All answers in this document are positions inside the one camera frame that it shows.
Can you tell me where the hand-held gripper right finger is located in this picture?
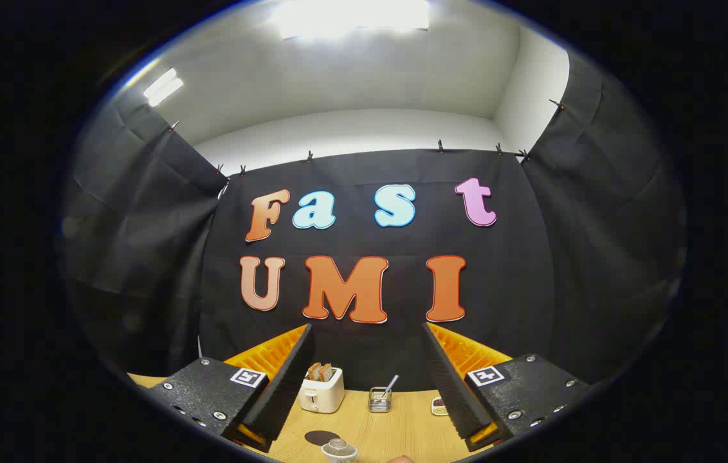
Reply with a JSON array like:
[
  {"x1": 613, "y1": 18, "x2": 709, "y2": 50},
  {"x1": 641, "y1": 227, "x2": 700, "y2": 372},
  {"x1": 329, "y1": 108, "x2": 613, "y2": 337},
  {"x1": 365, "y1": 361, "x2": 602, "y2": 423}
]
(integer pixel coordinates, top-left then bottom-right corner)
[{"x1": 421, "y1": 322, "x2": 593, "y2": 453}]

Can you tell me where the wooden table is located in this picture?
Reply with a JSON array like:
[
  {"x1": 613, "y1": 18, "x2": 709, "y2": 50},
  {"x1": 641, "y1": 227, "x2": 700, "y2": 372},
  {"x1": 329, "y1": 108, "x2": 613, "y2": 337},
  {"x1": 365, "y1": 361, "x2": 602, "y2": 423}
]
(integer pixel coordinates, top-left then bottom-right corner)
[{"x1": 127, "y1": 373, "x2": 514, "y2": 463}]

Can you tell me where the large ceiling light panel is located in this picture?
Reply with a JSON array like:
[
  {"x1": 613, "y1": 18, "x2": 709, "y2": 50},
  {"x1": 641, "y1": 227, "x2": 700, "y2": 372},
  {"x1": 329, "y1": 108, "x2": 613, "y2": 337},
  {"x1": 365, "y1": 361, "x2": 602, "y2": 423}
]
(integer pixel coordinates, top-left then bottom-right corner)
[{"x1": 273, "y1": 0, "x2": 431, "y2": 41}]

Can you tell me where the row of black cloth clips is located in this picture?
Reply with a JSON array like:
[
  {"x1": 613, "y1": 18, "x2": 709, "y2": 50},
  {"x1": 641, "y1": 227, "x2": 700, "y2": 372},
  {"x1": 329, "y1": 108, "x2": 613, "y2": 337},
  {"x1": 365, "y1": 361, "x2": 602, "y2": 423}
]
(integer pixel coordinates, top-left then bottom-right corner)
[{"x1": 168, "y1": 98, "x2": 565, "y2": 177}]

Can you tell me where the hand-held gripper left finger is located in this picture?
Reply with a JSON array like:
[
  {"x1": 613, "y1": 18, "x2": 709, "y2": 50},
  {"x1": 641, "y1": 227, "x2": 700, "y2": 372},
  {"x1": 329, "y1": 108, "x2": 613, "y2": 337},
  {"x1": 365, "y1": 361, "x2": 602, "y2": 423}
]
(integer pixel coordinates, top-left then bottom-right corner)
[{"x1": 145, "y1": 323, "x2": 315, "y2": 453}]

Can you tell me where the clear bottle white green label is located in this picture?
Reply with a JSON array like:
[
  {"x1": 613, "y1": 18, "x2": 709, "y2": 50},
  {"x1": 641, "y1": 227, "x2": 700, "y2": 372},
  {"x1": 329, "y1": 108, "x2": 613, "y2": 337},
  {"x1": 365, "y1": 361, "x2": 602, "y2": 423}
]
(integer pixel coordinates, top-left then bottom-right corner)
[{"x1": 322, "y1": 439, "x2": 359, "y2": 463}]

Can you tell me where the small ceiling light panel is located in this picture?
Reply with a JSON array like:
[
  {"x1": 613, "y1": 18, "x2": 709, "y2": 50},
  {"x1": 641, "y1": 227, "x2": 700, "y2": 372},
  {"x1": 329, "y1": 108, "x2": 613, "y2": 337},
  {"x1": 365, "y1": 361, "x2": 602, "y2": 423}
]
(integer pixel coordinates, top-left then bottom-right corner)
[{"x1": 143, "y1": 68, "x2": 185, "y2": 107}]

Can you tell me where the cream toaster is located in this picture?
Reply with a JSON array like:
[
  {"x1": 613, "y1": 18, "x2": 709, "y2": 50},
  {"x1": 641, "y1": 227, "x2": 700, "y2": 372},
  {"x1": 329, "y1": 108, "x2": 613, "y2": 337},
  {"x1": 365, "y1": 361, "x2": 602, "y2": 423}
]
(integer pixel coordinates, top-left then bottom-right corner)
[{"x1": 298, "y1": 367, "x2": 345, "y2": 413}]

